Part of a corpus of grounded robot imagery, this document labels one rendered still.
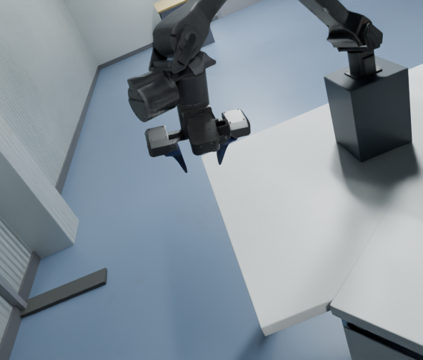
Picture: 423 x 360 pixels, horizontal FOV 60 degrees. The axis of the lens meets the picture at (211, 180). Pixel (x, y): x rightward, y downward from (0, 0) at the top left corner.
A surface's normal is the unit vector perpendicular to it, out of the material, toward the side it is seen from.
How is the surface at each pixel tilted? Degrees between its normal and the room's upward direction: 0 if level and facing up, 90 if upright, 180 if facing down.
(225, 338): 0
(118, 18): 90
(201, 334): 0
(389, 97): 90
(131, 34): 90
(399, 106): 90
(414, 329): 0
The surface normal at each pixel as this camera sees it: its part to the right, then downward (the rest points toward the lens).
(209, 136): -0.04, -0.50
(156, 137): -0.11, -0.75
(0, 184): 0.18, 0.50
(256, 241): -0.34, -0.78
